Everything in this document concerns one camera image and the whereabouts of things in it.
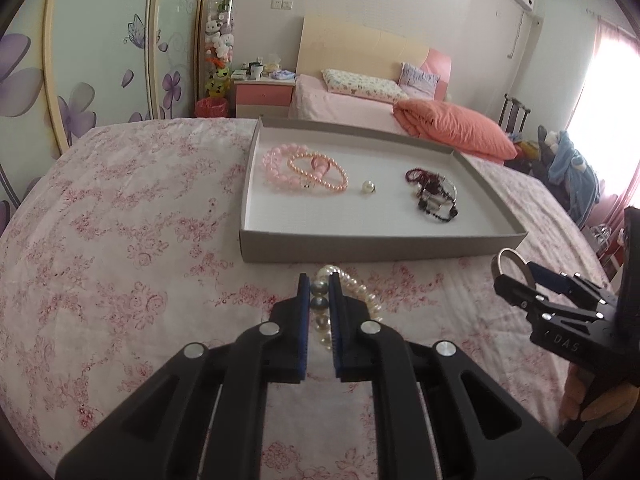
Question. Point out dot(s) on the plush toy display tube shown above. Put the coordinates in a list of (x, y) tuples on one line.
[(220, 40)]

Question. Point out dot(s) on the pink nightstand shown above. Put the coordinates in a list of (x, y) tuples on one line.
[(260, 97)]

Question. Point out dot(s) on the dark wooden chair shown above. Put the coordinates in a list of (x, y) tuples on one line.
[(515, 110)]

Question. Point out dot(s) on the pink curtain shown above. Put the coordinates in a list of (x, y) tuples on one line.
[(607, 50)]

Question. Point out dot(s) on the beige and pink headboard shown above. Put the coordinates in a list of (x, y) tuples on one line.
[(360, 45)]

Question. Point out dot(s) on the purple print pillow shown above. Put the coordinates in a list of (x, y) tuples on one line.
[(417, 77)]

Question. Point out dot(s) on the blue bathrobe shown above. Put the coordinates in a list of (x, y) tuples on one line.
[(570, 170)]

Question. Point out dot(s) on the floral pillow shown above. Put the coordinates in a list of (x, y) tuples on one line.
[(365, 85)]

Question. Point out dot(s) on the air conditioner pipe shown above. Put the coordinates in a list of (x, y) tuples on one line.
[(517, 35)]

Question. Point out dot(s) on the black office chair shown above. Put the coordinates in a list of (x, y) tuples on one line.
[(542, 150)]

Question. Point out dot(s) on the red trash bin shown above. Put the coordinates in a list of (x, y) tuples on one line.
[(212, 108)]

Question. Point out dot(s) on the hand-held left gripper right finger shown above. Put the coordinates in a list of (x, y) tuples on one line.
[(337, 365)]

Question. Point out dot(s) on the person's right hand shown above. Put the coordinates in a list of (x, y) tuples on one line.
[(607, 405)]

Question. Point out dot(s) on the white pearl earring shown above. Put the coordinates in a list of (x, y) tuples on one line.
[(368, 188)]

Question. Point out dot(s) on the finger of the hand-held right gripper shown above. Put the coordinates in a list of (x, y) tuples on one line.
[(547, 277), (515, 292)]

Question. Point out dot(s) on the orange duvet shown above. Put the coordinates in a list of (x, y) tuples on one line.
[(450, 127)]

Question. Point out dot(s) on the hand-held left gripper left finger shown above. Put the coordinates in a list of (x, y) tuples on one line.
[(301, 330)]

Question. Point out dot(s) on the floral glass wardrobe doors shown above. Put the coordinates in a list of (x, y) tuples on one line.
[(90, 35)]

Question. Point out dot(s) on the thin silver bangle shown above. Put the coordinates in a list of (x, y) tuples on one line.
[(432, 200)]

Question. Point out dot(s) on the pink floral bed sheet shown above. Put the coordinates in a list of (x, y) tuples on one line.
[(125, 260)]

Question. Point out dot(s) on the grey cardboard tray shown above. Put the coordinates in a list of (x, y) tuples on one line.
[(350, 220)]

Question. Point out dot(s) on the pink bed mattress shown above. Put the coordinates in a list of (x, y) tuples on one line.
[(340, 105)]

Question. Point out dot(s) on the white wall socket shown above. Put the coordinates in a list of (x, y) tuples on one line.
[(281, 4)]

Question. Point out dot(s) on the blue cloth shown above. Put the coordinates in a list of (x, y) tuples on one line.
[(284, 76)]

